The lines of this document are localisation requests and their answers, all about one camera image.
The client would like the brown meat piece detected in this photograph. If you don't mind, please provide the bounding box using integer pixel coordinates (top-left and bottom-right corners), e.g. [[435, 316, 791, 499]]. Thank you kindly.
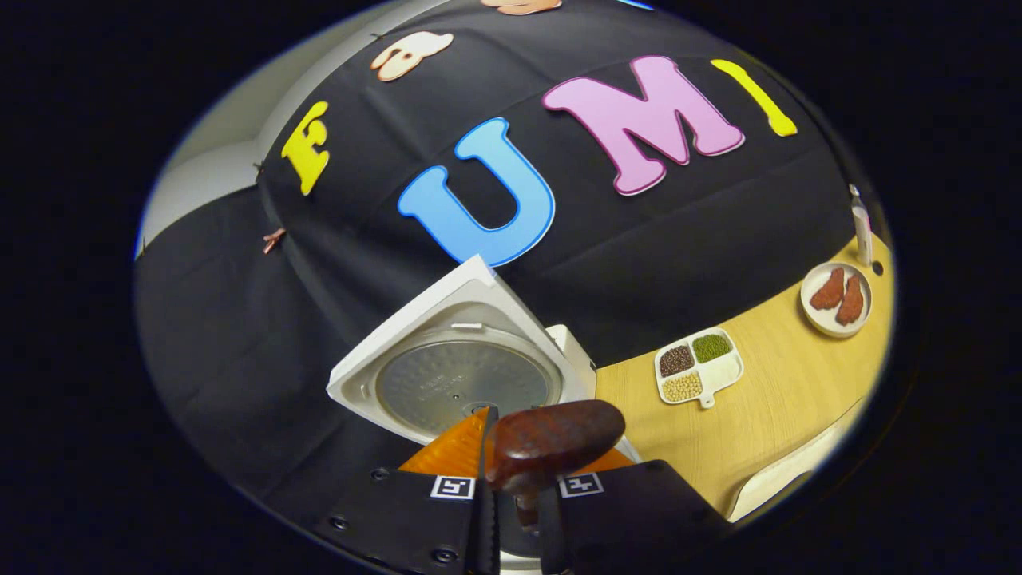
[[810, 268, 846, 311], [835, 276, 866, 326]]

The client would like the small clear bottle pink label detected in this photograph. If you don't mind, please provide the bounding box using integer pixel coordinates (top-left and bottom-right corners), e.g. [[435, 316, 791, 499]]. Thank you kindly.
[[848, 184, 873, 267]]

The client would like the black backdrop cloth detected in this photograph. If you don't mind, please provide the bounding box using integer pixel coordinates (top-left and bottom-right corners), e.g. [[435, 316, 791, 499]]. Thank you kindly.
[[134, 0, 871, 528]]

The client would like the white divided bean dish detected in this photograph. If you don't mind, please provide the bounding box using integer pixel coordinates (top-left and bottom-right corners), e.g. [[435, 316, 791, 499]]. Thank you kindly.
[[654, 327, 745, 410]]

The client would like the white rice cooker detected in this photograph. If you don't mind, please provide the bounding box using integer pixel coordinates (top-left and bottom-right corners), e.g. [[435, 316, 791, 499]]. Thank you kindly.
[[326, 254, 644, 572]]

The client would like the white round plate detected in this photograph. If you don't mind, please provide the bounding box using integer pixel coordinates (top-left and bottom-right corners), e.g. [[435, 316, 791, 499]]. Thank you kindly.
[[800, 262, 873, 339]]

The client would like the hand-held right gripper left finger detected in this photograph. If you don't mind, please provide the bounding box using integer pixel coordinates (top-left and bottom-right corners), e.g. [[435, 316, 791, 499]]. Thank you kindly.
[[315, 406, 500, 575]]

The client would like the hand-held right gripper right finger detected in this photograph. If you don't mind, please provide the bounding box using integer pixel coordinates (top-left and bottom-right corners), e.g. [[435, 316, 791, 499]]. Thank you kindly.
[[539, 447, 731, 575]]

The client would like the dark wooden spoon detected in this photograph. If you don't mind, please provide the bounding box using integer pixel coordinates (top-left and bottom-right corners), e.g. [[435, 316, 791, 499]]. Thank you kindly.
[[485, 399, 626, 528]]

